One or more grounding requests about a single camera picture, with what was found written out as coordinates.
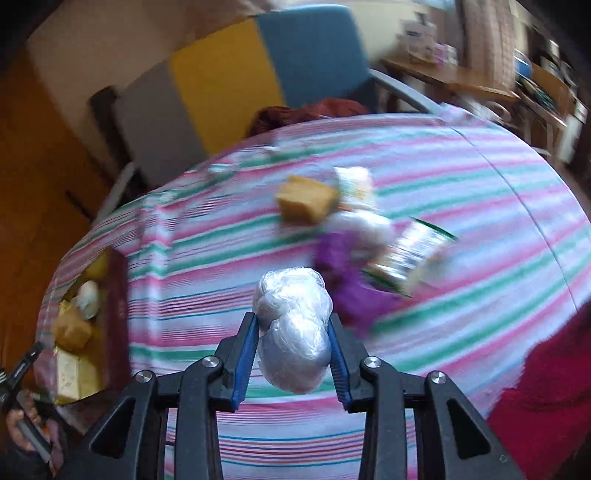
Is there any striped tablecloth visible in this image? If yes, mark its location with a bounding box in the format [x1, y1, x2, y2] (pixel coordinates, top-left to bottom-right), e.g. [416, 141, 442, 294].
[36, 113, 585, 480]

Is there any white box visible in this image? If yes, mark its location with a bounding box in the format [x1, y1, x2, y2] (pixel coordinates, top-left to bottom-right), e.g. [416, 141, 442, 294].
[402, 14, 458, 65]

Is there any white snack packet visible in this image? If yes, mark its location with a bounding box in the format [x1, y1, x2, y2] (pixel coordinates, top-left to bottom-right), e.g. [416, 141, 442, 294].
[335, 166, 375, 213]

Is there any cluttered shelf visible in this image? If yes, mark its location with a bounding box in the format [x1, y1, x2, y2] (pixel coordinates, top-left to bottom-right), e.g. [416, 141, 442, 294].
[512, 37, 583, 162]

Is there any dark red cloth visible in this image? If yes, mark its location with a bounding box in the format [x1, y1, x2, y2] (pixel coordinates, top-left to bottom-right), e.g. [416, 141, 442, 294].
[249, 98, 370, 137]

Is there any cracker packet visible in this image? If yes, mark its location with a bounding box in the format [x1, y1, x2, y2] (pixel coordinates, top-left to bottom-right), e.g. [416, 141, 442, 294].
[365, 217, 458, 298]

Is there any gold tin box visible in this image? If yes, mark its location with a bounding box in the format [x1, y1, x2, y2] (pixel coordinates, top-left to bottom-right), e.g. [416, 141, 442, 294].
[51, 247, 132, 407]

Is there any plastic white ball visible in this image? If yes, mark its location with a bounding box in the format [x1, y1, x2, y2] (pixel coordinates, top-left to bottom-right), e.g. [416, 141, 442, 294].
[323, 210, 395, 259]
[252, 267, 333, 395]
[76, 279, 101, 319]

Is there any yellow bread cube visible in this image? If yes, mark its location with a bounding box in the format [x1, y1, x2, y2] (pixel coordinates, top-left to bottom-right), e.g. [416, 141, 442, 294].
[277, 174, 340, 227]
[53, 300, 93, 352]

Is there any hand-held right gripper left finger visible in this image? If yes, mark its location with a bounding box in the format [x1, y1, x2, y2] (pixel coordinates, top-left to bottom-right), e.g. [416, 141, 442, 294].
[69, 313, 259, 480]

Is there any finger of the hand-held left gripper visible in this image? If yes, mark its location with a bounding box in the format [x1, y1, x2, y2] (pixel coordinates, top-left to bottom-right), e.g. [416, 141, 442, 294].
[15, 391, 53, 463]
[0, 343, 45, 407]

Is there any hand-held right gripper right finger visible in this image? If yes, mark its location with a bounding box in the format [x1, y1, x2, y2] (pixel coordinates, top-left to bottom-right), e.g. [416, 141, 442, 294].
[328, 314, 525, 480]

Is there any grey yellow blue chair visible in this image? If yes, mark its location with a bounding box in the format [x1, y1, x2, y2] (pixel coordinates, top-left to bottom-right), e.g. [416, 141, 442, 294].
[95, 4, 444, 222]

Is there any wooden side desk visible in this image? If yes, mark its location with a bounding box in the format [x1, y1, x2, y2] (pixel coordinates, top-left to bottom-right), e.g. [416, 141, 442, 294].
[381, 55, 518, 104]

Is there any yellow packet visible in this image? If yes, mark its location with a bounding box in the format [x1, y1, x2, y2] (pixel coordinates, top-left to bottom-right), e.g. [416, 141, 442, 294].
[54, 348, 102, 402]

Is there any purple packet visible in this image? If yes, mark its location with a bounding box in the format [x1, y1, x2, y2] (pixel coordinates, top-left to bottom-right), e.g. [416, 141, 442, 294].
[314, 231, 402, 328]

